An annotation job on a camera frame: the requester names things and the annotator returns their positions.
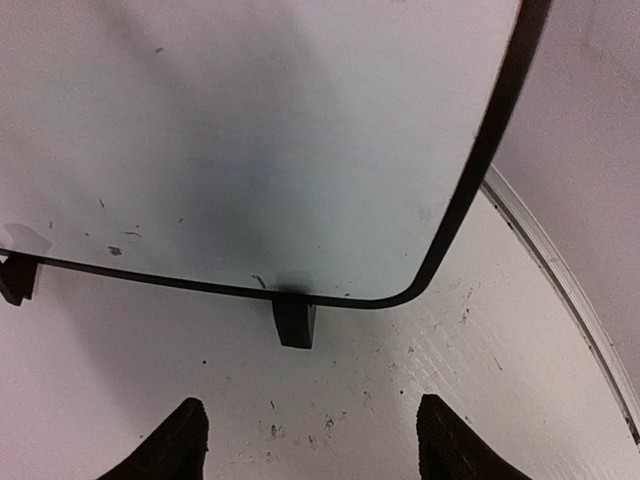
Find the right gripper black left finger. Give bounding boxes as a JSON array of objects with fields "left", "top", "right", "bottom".
[{"left": 100, "top": 397, "right": 209, "bottom": 480}]

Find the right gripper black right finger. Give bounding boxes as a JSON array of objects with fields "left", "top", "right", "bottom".
[{"left": 417, "top": 394, "right": 498, "bottom": 479}]

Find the white whiteboard with black frame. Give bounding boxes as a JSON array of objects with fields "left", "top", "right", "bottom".
[{"left": 1, "top": 1, "right": 550, "bottom": 308}]

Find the black whiteboard stand foot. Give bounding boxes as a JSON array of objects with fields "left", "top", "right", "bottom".
[
  {"left": 0, "top": 253, "right": 39, "bottom": 307},
  {"left": 272, "top": 271, "right": 316, "bottom": 350}
]

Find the aluminium table edge rail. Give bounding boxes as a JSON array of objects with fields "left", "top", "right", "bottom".
[{"left": 481, "top": 166, "right": 639, "bottom": 443}]

